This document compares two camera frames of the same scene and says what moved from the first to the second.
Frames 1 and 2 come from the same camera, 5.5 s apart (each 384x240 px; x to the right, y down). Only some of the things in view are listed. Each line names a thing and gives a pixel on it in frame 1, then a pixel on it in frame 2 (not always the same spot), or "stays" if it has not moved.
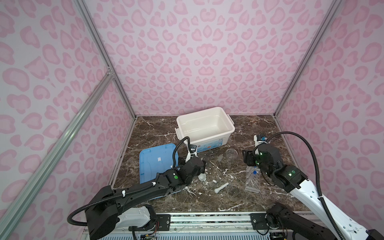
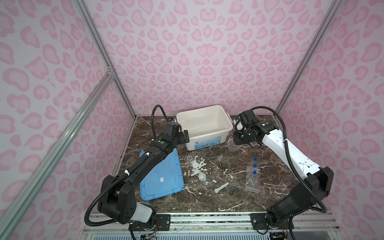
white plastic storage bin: [208, 129] stays
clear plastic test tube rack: [253, 179] stays
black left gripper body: [203, 169] -> [180, 138]
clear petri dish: [231, 153] -> [231, 145]
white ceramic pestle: [216, 190] stays
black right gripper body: [253, 160] -> [243, 137]
